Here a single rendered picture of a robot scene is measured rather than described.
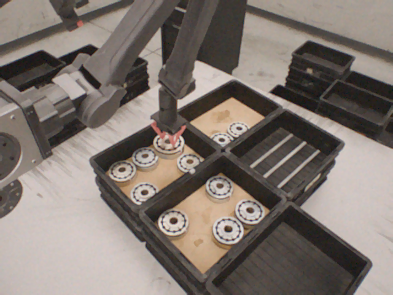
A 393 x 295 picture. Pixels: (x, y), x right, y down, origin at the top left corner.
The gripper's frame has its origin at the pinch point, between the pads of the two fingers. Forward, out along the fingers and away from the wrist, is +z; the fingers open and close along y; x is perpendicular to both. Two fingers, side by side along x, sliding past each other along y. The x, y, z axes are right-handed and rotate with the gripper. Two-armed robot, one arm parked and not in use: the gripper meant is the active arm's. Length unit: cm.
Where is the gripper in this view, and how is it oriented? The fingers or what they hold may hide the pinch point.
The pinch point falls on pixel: (168, 139)
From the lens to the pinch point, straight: 108.0
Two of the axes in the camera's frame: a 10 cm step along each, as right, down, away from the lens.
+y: -7.8, -4.5, 4.3
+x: -6.2, 5.1, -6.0
